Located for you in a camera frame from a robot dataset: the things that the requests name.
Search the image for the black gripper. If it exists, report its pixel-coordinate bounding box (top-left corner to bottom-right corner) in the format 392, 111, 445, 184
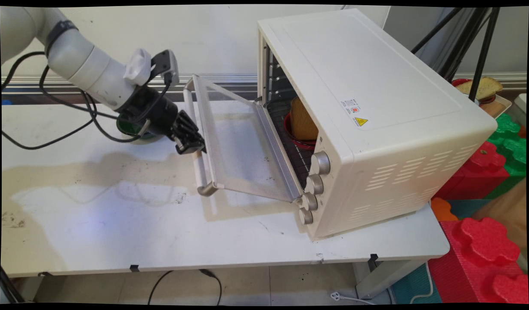
117, 85, 207, 155

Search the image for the glass oven door with handle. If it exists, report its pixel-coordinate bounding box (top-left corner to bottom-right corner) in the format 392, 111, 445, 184
183, 74, 304, 204

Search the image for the dark green bowl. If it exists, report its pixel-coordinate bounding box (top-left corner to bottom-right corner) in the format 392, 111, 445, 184
116, 115, 162, 145

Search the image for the red dish in oven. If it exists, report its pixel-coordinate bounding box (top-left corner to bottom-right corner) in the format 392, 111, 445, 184
283, 113, 318, 151

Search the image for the metal oven rack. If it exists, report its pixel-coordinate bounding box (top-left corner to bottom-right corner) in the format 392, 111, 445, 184
266, 100, 315, 178

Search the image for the brown bread slice in oven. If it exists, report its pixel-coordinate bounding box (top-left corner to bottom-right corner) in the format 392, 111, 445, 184
289, 97, 320, 142

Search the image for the large silver oven knob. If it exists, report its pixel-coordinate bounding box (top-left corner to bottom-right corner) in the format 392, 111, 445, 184
310, 151, 331, 175

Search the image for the warning label sticker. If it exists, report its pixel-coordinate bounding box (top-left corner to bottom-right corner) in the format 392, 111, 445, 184
341, 98, 370, 128

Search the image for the cream toaster oven body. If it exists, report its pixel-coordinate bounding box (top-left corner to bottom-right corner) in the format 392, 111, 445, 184
257, 9, 498, 241

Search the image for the black table leg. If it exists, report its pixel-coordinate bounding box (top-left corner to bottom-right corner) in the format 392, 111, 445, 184
0, 269, 25, 304

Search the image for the white table leg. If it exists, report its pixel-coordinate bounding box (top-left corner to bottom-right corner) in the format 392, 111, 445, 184
354, 257, 429, 300

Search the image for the orange foam block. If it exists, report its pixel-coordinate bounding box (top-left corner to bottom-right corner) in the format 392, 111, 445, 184
430, 197, 459, 223

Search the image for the teal floor mat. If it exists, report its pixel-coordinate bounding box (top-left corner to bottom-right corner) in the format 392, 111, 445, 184
391, 263, 442, 304

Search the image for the red plate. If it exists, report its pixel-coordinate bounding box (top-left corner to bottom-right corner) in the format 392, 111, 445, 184
452, 78, 497, 105

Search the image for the teal foam block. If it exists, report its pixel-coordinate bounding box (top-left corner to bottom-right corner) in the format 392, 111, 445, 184
447, 198, 493, 220

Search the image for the small red foam block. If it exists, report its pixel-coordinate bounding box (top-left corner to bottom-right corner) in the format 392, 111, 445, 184
434, 141, 510, 201

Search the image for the black tripod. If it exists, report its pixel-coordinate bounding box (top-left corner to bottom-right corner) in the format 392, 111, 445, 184
411, 7, 501, 102

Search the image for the toasted bread slice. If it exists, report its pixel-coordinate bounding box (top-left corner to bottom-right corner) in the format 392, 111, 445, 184
456, 77, 504, 101

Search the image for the white tray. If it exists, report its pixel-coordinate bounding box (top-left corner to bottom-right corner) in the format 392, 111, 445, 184
480, 95, 514, 119

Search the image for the large red foam block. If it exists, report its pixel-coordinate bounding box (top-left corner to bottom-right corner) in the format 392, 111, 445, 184
428, 217, 529, 304

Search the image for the green foam block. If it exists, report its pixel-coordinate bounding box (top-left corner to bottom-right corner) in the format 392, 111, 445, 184
484, 113, 528, 200

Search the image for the aluminium wall rail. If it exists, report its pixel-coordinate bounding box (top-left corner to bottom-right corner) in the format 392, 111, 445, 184
2, 72, 527, 105

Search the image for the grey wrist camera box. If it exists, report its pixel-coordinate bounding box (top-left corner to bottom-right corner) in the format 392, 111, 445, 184
151, 49, 180, 87

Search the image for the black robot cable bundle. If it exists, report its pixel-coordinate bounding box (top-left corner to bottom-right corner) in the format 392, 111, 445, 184
1, 51, 171, 151

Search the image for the black cable under table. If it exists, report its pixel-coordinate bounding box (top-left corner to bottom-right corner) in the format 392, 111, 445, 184
148, 269, 223, 306

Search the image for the white power cable with plug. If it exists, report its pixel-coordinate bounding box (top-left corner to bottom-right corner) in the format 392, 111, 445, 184
331, 263, 435, 304

